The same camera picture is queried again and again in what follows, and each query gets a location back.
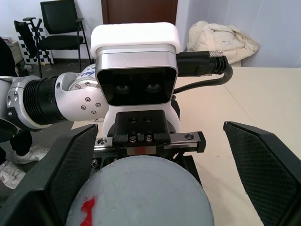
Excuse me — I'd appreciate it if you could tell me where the cream padded jacket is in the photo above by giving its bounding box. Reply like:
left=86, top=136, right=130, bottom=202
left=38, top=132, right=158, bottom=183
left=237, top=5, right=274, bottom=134
left=186, top=20, right=260, bottom=65

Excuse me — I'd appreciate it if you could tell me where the black white checkerboard panel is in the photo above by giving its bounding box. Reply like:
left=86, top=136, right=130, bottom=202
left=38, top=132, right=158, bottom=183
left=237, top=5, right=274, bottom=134
left=16, top=26, right=55, bottom=65

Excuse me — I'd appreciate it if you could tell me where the white sneaker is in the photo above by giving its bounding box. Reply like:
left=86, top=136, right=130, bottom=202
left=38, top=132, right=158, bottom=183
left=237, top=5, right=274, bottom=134
left=14, top=144, right=50, bottom=165
left=0, top=161, right=26, bottom=189

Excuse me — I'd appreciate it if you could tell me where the black folded chair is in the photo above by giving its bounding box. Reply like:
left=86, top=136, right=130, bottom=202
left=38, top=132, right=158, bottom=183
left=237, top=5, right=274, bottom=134
left=13, top=17, right=43, bottom=79

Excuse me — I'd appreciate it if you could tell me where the grey jar lid red mark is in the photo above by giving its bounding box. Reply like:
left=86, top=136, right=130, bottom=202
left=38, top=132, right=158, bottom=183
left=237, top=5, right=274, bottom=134
left=65, top=154, right=215, bottom=226

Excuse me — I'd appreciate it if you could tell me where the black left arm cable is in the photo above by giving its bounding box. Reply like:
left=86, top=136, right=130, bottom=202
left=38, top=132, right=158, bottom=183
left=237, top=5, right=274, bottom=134
left=173, top=50, right=234, bottom=95

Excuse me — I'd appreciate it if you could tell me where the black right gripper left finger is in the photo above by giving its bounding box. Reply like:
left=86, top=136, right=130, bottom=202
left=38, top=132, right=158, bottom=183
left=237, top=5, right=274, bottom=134
left=0, top=123, right=99, bottom=226

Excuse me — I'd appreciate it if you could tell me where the black office chair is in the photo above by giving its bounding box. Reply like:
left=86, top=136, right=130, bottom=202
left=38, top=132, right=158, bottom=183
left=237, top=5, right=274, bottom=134
left=39, top=0, right=93, bottom=66

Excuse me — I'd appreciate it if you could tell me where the brown wooden door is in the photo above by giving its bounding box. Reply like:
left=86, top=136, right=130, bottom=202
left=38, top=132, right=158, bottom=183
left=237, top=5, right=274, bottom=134
left=101, top=0, right=178, bottom=25

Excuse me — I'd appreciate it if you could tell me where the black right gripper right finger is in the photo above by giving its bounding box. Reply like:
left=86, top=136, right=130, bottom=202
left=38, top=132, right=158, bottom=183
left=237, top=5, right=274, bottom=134
left=222, top=121, right=301, bottom=226

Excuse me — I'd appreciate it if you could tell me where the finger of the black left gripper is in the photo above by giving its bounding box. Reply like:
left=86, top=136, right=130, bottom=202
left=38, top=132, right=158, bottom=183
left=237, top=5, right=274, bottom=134
left=181, top=154, right=203, bottom=189

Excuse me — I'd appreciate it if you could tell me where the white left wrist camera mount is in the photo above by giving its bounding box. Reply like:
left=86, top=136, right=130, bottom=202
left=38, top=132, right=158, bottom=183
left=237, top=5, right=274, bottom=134
left=90, top=22, right=181, bottom=137

